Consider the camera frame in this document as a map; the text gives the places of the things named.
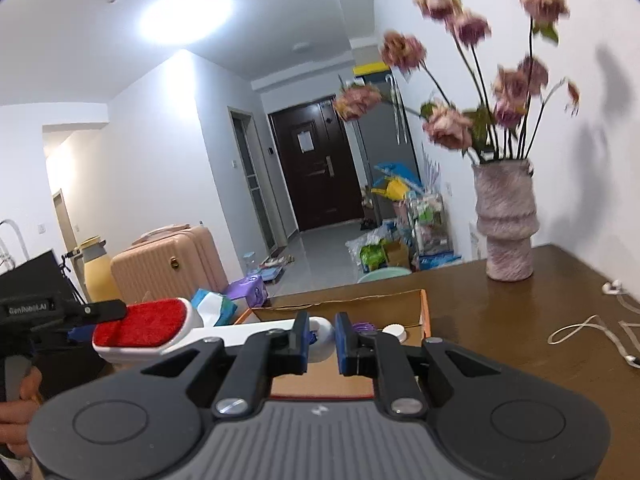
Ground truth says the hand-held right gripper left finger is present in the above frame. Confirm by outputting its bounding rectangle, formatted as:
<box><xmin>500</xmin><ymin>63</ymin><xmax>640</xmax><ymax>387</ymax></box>
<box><xmin>141</xmin><ymin>311</ymin><xmax>308</xmax><ymax>417</ymax></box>

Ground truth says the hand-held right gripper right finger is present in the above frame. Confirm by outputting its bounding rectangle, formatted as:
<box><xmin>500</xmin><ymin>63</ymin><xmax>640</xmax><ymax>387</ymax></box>
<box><xmin>334</xmin><ymin>312</ymin><xmax>502</xmax><ymax>416</ymax></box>

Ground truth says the white plastic bottle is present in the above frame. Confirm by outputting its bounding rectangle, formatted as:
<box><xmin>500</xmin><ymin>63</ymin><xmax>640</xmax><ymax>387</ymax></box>
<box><xmin>306</xmin><ymin>316</ymin><xmax>336</xmax><ymax>365</ymax></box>

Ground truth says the red white lint brush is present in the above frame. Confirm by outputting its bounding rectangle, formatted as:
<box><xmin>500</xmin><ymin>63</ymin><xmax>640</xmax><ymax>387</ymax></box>
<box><xmin>92</xmin><ymin>298</ymin><xmax>297</xmax><ymax>364</ymax></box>

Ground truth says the orange cardboard box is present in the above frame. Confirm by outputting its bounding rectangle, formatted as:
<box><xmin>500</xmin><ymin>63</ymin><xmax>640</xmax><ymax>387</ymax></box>
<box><xmin>232</xmin><ymin>288</ymin><xmax>432</xmax><ymax>401</ymax></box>

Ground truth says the person's left hand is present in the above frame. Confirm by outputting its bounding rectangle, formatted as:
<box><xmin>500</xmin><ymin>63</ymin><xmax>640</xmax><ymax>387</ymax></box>
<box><xmin>0</xmin><ymin>366</ymin><xmax>44</xmax><ymax>461</ymax></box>

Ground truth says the yellow thermos jug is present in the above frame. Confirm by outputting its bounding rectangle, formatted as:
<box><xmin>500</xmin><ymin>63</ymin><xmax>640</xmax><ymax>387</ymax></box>
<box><xmin>75</xmin><ymin>237</ymin><xmax>121</xmax><ymax>304</ymax></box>

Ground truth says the purple pack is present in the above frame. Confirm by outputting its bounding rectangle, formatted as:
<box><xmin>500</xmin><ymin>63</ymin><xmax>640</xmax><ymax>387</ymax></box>
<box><xmin>225</xmin><ymin>275</ymin><xmax>266</xmax><ymax>307</ymax></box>

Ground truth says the pink suitcase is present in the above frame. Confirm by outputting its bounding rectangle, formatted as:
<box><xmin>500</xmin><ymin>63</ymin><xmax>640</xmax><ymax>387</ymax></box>
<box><xmin>110</xmin><ymin>225</ymin><xmax>230</xmax><ymax>306</ymax></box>

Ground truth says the green plastic basin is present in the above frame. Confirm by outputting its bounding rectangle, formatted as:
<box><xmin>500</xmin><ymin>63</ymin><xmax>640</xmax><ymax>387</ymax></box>
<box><xmin>357</xmin><ymin>267</ymin><xmax>414</xmax><ymax>286</ymax></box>

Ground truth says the blue tissue pack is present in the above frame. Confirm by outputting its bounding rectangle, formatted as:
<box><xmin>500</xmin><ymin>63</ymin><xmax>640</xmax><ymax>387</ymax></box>
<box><xmin>190</xmin><ymin>288</ymin><xmax>239</xmax><ymax>329</ymax></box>

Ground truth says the clear plastic bag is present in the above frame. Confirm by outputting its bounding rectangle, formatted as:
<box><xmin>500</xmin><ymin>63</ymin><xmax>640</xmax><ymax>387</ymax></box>
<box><xmin>346</xmin><ymin>227</ymin><xmax>396</xmax><ymax>269</ymax></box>

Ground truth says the storage rack with bottles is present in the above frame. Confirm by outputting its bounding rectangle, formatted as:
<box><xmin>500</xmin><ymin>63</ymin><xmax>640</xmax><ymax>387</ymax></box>
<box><xmin>405</xmin><ymin>192</ymin><xmax>449</xmax><ymax>261</ymax></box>

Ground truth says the dark brown door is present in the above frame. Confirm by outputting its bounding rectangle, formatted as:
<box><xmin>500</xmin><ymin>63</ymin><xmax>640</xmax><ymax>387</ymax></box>
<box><xmin>268</xmin><ymin>94</ymin><xmax>365</xmax><ymax>234</ymax></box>

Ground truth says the yellow watering can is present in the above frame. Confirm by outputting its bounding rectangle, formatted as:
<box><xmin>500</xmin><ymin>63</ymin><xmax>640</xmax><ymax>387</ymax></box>
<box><xmin>371</xmin><ymin>180</ymin><xmax>409</xmax><ymax>201</ymax></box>

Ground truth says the grey interior door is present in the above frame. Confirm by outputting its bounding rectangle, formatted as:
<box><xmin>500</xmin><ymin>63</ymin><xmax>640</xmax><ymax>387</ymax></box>
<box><xmin>227</xmin><ymin>106</ymin><xmax>276</xmax><ymax>261</ymax></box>

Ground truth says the blue plastic rack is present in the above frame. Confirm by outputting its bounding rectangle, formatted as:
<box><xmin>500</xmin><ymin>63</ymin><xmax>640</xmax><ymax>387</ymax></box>
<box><xmin>375</xmin><ymin>162</ymin><xmax>424</xmax><ymax>191</ymax></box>

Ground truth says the pink ceramic vase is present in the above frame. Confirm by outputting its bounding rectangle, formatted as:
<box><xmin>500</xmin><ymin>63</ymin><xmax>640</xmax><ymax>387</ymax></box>
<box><xmin>472</xmin><ymin>159</ymin><xmax>541</xmax><ymax>282</ymax></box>

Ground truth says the grey fridge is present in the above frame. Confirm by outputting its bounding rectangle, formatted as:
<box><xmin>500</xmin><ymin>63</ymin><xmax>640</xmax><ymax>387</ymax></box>
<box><xmin>350</xmin><ymin>72</ymin><xmax>421</xmax><ymax>202</ymax></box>

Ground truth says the white umbrella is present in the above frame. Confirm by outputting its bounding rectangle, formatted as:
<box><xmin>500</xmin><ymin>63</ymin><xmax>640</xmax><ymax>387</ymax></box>
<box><xmin>385</xmin><ymin>74</ymin><xmax>409</xmax><ymax>146</ymax></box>

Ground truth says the dried pink roses bunch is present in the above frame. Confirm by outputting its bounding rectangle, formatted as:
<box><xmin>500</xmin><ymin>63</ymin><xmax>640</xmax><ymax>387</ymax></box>
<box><xmin>332</xmin><ymin>0</ymin><xmax>581</xmax><ymax>164</ymax></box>

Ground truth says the yellow black box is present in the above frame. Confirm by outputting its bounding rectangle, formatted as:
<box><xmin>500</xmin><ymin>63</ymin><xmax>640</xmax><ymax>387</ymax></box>
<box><xmin>352</xmin><ymin>62</ymin><xmax>394</xmax><ymax>79</ymax></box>

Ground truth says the round ceiling lamp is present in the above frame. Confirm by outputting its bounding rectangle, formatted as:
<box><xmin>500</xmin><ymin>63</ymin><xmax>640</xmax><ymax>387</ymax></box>
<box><xmin>138</xmin><ymin>0</ymin><xmax>234</xmax><ymax>46</ymax></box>

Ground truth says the purple wall sticker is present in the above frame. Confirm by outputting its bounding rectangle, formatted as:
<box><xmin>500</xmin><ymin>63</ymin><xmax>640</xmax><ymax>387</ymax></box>
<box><xmin>420</xmin><ymin>142</ymin><xmax>444</xmax><ymax>191</ymax></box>

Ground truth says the white earphones cable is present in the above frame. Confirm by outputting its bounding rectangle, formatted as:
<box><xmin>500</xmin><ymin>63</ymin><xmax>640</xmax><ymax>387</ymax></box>
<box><xmin>547</xmin><ymin>280</ymin><xmax>640</xmax><ymax>366</ymax></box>

